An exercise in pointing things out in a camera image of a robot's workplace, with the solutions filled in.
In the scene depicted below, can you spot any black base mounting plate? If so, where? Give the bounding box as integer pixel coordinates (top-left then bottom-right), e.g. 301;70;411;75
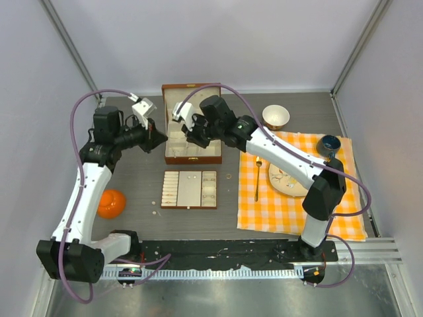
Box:
102;238;338;270

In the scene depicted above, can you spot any dark blue mug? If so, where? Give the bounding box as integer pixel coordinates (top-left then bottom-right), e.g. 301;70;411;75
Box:
316;135;342;160

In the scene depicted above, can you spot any gold fork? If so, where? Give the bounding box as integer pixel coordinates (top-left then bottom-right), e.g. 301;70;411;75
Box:
254;157;262;201

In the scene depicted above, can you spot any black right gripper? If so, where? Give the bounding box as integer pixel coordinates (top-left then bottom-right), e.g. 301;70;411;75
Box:
182;112;223;149

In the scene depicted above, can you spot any white ceramic bowl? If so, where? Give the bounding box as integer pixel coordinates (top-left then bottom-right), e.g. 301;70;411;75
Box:
262;104;290;131

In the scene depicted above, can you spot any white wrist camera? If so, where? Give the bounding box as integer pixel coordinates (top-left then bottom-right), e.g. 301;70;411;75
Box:
172;102;194;131
128;93;157;130

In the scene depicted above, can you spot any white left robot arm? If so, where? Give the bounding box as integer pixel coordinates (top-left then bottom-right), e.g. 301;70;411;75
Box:
36;99;167;283

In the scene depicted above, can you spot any white slotted cable duct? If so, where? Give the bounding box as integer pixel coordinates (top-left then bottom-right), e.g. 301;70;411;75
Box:
100;266;303;281

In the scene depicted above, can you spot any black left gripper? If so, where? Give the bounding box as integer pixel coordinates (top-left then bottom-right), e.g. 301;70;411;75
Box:
114;116;169;154

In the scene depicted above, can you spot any decorated ceramic plate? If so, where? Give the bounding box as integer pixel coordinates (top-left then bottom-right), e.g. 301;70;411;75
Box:
268;164;308;197

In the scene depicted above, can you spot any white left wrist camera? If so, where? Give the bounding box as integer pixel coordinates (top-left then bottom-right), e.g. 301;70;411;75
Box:
128;93;157;130

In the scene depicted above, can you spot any orange upturned bowl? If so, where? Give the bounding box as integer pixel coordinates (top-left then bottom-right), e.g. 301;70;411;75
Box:
96;190;126;219

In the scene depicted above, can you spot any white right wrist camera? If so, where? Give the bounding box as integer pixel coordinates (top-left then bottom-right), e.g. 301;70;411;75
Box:
172;102;194;131

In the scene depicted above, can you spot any brown jewelry tray insert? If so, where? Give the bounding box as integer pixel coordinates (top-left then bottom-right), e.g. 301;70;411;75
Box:
161;170;217;209

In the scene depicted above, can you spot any yellow checkered cloth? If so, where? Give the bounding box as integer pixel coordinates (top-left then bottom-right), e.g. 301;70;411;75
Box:
237;131;367;241

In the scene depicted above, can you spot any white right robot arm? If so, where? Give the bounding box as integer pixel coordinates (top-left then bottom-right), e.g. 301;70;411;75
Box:
172;95;346;261

